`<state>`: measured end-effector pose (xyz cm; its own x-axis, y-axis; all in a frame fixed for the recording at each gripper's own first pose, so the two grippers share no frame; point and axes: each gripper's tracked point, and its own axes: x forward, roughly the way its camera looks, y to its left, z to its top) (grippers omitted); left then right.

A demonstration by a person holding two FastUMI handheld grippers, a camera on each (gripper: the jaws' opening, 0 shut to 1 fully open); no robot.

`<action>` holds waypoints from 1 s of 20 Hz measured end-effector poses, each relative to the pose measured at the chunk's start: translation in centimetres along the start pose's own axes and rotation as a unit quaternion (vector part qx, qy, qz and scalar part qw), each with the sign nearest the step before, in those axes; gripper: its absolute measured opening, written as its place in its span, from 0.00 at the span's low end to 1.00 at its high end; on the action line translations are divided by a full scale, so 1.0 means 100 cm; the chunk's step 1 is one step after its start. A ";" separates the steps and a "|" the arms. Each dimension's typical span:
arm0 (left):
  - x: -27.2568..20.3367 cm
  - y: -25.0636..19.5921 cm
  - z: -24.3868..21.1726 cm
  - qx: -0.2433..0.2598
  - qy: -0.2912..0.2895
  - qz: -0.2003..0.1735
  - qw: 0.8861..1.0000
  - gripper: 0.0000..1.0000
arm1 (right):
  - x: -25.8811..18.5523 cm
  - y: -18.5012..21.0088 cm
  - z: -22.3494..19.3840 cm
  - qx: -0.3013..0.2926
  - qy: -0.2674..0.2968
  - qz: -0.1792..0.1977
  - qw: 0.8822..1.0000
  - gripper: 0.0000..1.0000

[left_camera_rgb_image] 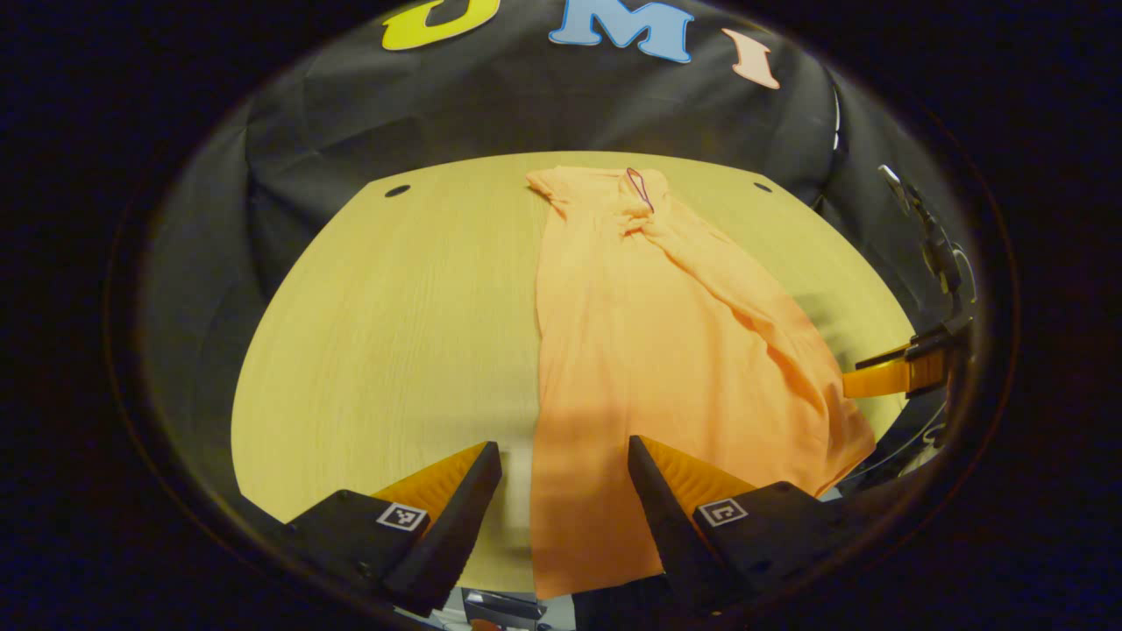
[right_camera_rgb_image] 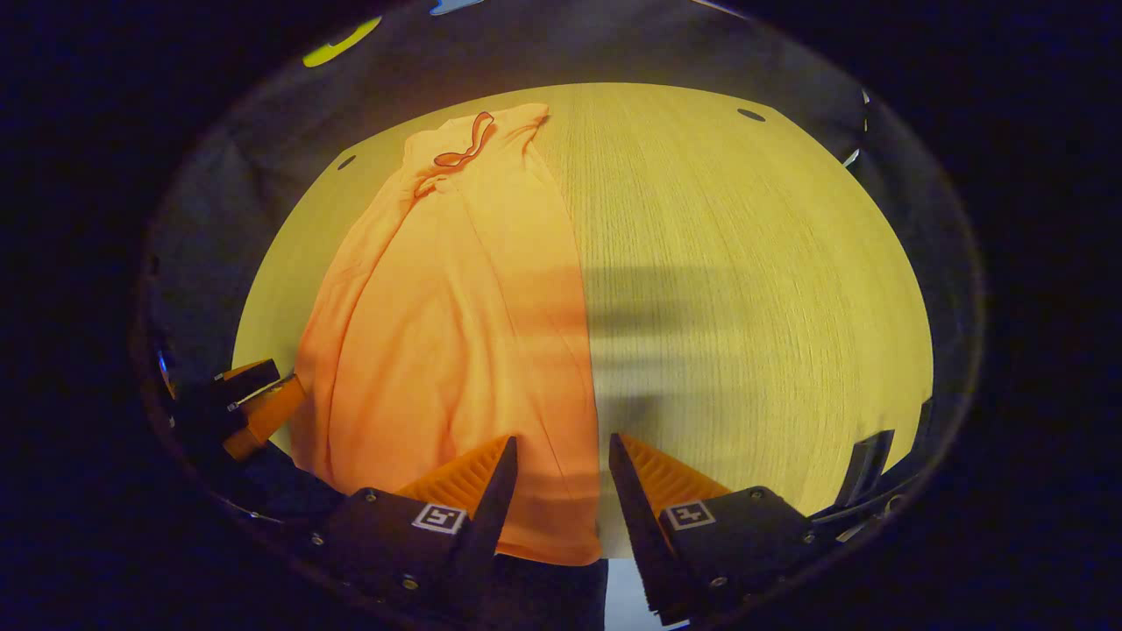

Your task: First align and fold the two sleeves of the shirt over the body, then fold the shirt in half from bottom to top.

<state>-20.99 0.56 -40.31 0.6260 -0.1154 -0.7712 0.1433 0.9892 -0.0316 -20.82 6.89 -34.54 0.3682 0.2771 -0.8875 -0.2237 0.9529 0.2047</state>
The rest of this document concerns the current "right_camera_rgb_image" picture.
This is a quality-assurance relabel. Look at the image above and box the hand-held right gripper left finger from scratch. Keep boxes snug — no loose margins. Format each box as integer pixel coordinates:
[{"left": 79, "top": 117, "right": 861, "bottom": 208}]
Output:
[{"left": 307, "top": 436, "right": 520, "bottom": 614}]

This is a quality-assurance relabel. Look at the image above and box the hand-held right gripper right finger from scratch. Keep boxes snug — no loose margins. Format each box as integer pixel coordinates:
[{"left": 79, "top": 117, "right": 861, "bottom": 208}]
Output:
[{"left": 608, "top": 432, "right": 820, "bottom": 625}]

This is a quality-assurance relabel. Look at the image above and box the light orange T-shirt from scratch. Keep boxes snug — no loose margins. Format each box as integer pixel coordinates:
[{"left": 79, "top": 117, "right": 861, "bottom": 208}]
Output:
[{"left": 289, "top": 103, "right": 606, "bottom": 566}]

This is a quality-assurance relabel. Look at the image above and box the black curved bar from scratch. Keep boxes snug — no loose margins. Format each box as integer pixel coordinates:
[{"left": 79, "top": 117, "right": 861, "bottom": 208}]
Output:
[{"left": 833, "top": 399, "right": 934, "bottom": 535}]

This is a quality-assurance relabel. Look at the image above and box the black backdrop cloth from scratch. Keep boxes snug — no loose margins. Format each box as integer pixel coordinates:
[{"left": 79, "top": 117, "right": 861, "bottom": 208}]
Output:
[{"left": 131, "top": 0, "right": 983, "bottom": 457}]

